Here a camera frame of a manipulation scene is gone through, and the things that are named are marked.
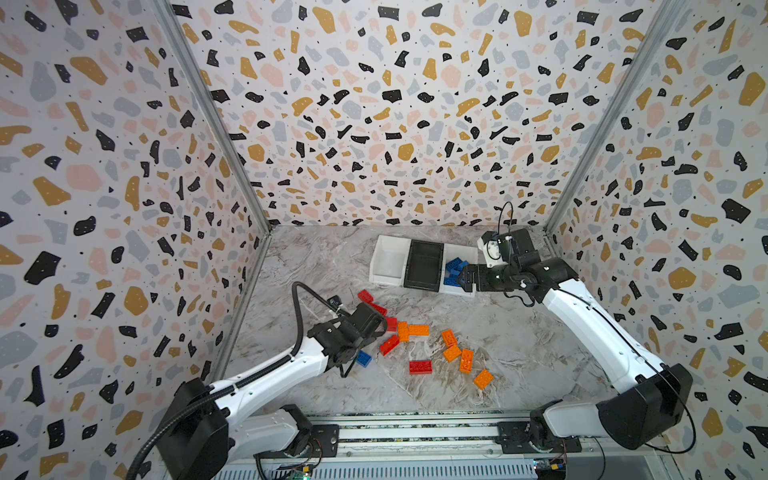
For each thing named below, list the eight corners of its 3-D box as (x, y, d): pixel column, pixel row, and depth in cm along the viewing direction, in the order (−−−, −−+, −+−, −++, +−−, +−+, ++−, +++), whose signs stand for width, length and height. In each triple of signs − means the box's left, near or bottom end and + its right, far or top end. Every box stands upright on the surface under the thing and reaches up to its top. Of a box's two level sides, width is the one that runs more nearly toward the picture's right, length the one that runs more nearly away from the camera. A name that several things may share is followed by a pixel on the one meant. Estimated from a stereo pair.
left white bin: (367, 284, 107) (365, 271, 101) (378, 246, 118) (378, 233, 113) (402, 289, 105) (402, 277, 100) (410, 251, 117) (411, 238, 112)
